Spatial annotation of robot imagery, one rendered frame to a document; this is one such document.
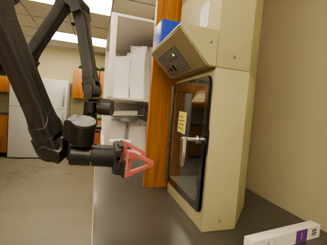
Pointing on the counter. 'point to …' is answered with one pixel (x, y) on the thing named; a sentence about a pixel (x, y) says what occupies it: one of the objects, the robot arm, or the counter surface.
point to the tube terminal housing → (227, 109)
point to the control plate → (167, 62)
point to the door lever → (185, 148)
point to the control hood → (190, 48)
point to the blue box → (163, 30)
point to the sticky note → (182, 122)
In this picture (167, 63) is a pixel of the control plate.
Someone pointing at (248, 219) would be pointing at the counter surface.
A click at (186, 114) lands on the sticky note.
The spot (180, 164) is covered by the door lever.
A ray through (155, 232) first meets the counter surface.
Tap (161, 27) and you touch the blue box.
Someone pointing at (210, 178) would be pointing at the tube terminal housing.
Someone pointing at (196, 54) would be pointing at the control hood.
